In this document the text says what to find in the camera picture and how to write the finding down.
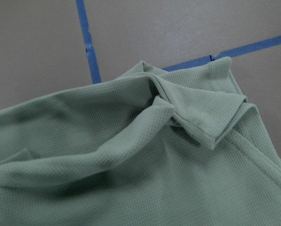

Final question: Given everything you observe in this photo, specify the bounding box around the olive green t-shirt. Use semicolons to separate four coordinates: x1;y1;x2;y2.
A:
0;57;281;226

